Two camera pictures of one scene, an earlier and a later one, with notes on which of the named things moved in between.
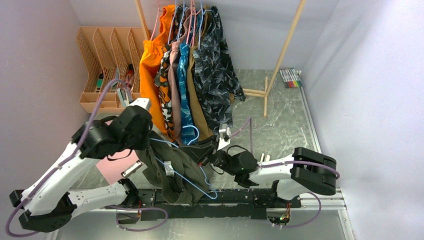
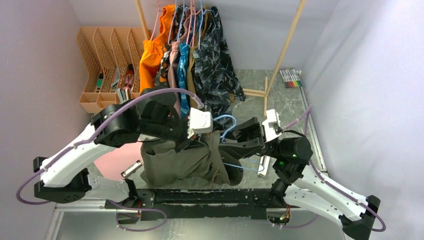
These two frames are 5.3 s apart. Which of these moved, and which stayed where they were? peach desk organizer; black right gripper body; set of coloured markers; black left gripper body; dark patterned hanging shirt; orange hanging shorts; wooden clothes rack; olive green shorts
Moved: black right gripper body; olive green shorts; black left gripper body
Stayed: dark patterned hanging shirt; orange hanging shorts; peach desk organizer; set of coloured markers; wooden clothes rack
